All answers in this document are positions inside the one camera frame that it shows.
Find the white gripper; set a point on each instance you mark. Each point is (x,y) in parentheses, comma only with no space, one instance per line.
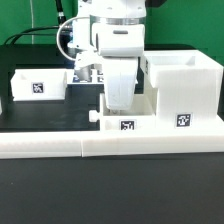
(119,82)

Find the white front drawer tray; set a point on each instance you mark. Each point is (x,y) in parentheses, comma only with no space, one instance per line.
(139,117)

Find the white drawer tray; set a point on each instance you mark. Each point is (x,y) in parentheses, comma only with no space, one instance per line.
(39,84)
(139,117)

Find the white drawer cabinet box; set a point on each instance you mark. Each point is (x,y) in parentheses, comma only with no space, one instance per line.
(183,87)

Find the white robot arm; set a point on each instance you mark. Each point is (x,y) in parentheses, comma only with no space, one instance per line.
(109,36)

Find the white marker tag sheet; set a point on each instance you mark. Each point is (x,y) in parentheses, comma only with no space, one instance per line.
(95,77)

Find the white L-shaped border wall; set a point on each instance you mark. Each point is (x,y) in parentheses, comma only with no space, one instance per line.
(207,138)

